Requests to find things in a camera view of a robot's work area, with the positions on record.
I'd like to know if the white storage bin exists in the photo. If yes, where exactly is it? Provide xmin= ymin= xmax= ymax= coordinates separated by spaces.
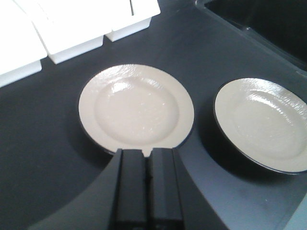
xmin=0 ymin=0 xmax=47 ymax=87
xmin=16 ymin=0 xmax=109 ymax=64
xmin=106 ymin=0 xmax=160 ymax=42

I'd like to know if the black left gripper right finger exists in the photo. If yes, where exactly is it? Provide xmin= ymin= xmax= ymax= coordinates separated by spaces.
xmin=149 ymin=148 xmax=182 ymax=222

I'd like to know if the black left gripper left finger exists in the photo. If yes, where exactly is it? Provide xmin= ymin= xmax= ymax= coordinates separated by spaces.
xmin=117 ymin=149 xmax=147 ymax=222

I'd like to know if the right white storage bin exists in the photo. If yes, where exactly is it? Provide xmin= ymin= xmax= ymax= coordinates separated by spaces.
xmin=106 ymin=0 xmax=160 ymax=42

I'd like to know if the black lab sink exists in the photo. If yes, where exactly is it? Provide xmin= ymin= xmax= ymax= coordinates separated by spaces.
xmin=195 ymin=0 xmax=307 ymax=70

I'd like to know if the left white storage bin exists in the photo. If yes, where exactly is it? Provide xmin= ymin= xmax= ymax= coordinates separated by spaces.
xmin=0 ymin=0 xmax=47 ymax=87

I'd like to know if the beige round plate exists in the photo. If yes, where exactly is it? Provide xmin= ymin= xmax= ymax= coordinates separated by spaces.
xmin=78 ymin=64 xmax=194 ymax=156
xmin=213 ymin=78 xmax=307 ymax=174

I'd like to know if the middle white storage bin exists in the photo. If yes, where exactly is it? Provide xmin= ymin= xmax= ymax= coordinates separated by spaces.
xmin=16 ymin=0 xmax=109 ymax=64

